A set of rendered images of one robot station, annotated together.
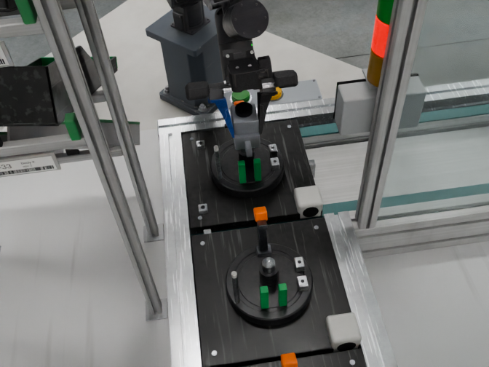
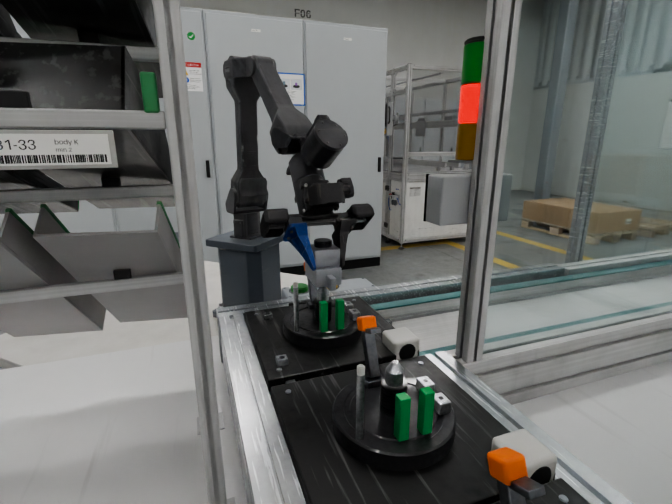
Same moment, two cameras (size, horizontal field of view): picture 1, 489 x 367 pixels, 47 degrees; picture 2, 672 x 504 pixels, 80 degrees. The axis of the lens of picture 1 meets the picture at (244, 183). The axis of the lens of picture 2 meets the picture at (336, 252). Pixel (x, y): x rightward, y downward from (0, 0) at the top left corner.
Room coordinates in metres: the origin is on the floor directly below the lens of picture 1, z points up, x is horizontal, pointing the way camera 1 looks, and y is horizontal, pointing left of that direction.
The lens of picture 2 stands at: (0.09, 0.14, 1.29)
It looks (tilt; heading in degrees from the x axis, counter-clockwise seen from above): 16 degrees down; 344
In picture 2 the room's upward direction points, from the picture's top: straight up
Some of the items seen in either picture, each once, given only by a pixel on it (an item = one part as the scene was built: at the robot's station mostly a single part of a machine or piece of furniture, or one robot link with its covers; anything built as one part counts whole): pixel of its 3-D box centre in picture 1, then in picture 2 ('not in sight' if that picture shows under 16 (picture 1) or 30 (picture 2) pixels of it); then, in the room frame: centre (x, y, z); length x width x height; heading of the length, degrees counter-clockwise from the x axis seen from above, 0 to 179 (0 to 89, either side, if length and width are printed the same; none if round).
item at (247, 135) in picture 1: (245, 126); (324, 262); (0.70, -0.01, 1.09); 0.08 x 0.04 x 0.07; 5
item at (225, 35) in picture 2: not in sight; (257, 157); (3.94, -0.17, 1.12); 0.80 x 0.54 x 2.25; 95
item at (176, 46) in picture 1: (195, 60); (250, 274); (1.07, 0.09, 0.96); 0.15 x 0.15 x 0.20; 50
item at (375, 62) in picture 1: (387, 62); (474, 141); (0.60, -0.21, 1.28); 0.05 x 0.05 x 0.05
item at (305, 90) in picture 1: (272, 104); (329, 298); (0.93, -0.08, 0.93); 0.21 x 0.07 x 0.06; 95
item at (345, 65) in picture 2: not in sight; (337, 156); (4.02, -0.97, 1.12); 0.80 x 0.54 x 2.25; 95
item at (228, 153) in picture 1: (247, 165); (323, 323); (0.71, -0.01, 0.98); 0.14 x 0.14 x 0.02
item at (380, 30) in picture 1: (393, 32); (478, 104); (0.60, -0.21, 1.33); 0.05 x 0.05 x 0.05
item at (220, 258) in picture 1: (268, 272); (394, 391); (0.45, -0.03, 1.01); 0.24 x 0.24 x 0.13; 5
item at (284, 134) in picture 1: (247, 172); (323, 333); (0.71, -0.01, 0.96); 0.24 x 0.24 x 0.02; 5
